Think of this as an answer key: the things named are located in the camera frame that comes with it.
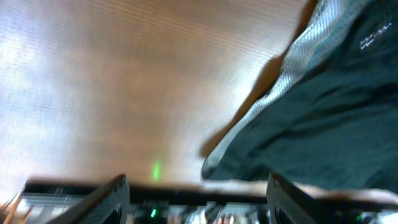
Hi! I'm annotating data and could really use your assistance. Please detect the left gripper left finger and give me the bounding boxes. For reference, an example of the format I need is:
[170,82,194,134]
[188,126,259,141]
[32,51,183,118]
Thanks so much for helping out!
[47,174,130,224]

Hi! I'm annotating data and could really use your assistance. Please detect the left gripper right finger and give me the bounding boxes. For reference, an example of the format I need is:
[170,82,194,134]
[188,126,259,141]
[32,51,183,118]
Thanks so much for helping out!
[267,173,397,224]

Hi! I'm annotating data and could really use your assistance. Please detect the black shorts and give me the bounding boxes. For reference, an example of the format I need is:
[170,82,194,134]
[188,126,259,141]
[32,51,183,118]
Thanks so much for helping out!
[201,0,397,192]

